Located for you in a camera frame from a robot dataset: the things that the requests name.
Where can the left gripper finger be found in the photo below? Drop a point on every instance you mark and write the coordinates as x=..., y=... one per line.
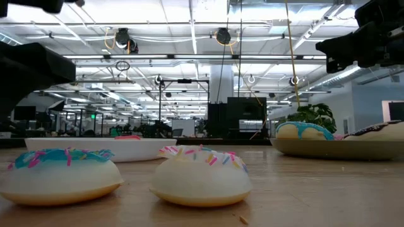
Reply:
x=31, y=69

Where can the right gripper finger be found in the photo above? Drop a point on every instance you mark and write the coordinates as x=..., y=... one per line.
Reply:
x=347, y=47

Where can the chocolate-iced donut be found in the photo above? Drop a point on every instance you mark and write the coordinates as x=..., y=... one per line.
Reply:
x=378, y=133

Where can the pale pink-iced donut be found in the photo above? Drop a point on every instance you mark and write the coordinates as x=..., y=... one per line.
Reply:
x=338, y=137

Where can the blue-glazed plain donut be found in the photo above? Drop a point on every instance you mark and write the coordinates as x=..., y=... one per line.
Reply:
x=303, y=130

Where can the blue-iced sprinkled donut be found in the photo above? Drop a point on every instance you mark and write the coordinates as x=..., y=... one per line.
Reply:
x=60, y=183

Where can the white-iced sprinkled donut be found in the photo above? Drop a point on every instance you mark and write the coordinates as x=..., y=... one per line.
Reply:
x=199, y=183

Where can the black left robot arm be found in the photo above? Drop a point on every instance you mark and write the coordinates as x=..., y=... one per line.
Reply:
x=31, y=4

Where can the small black ceiling reel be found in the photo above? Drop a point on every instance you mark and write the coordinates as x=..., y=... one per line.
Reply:
x=158, y=80
x=293, y=81

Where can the potted green plant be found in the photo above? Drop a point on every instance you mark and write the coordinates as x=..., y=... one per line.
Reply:
x=315, y=113

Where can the tan plate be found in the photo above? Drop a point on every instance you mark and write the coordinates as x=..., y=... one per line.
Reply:
x=334, y=149

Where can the black cabinet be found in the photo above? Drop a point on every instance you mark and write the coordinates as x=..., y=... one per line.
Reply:
x=243, y=110

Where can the white building column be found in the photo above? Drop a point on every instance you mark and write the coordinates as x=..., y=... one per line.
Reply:
x=221, y=82

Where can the white plate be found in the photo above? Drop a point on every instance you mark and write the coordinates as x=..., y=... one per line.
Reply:
x=139, y=151

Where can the long ceiling light strip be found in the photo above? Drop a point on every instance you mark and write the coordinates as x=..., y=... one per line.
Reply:
x=202, y=57

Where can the white board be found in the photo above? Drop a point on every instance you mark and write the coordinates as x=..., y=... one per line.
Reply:
x=183, y=127

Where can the orange sprinkle crumb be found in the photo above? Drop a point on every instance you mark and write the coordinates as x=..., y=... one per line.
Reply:
x=243, y=220

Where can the silver ventilation duct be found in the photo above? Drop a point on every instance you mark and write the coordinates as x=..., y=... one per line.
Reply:
x=344, y=77

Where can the dark wall monitor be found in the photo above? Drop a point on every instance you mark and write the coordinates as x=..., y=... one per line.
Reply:
x=24, y=113

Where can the dark monitor with white frame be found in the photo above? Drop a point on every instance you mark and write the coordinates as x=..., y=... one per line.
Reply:
x=397, y=111

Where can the black metal frame stand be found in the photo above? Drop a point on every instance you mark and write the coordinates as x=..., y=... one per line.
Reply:
x=160, y=101

